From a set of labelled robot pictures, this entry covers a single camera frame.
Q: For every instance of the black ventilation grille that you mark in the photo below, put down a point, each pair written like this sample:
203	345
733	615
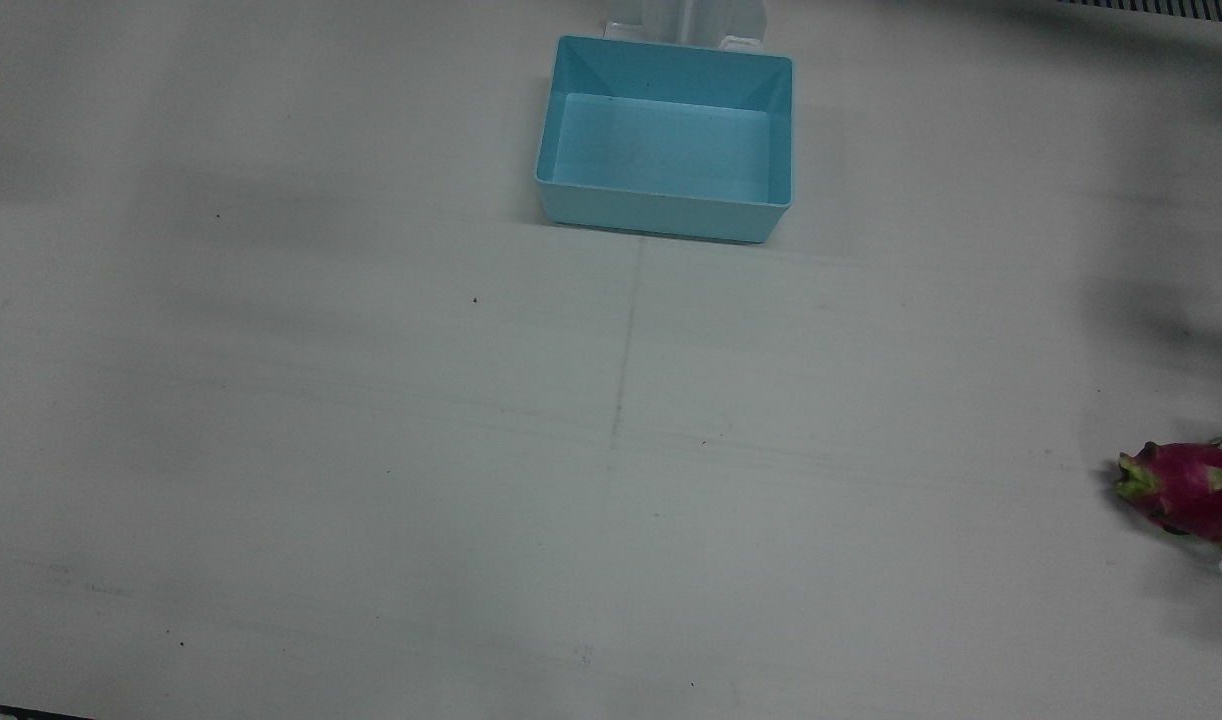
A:
1161	8

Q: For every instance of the pink dragon fruit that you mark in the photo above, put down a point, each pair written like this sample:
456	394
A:
1191	488

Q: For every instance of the light blue plastic bin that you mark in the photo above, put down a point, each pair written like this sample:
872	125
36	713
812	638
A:
661	150

